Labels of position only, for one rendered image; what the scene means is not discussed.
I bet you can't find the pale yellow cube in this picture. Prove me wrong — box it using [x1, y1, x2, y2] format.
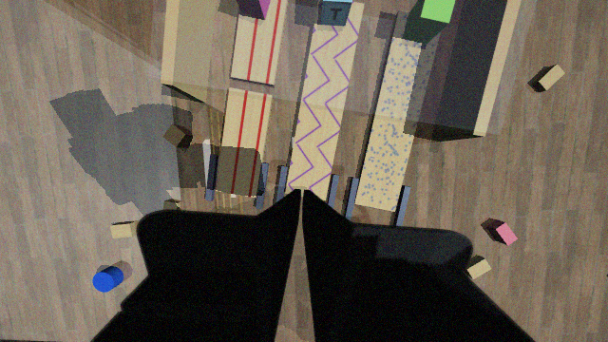
[163, 199, 181, 210]

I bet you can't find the blue cylinder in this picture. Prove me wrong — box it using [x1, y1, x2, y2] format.
[92, 266, 124, 293]

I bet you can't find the pink cube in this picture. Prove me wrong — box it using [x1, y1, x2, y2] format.
[487, 219, 517, 246]

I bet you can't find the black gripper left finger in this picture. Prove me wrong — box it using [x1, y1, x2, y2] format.
[136, 189, 301, 342]

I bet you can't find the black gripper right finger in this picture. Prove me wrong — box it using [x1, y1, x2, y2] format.
[302, 190, 473, 342]

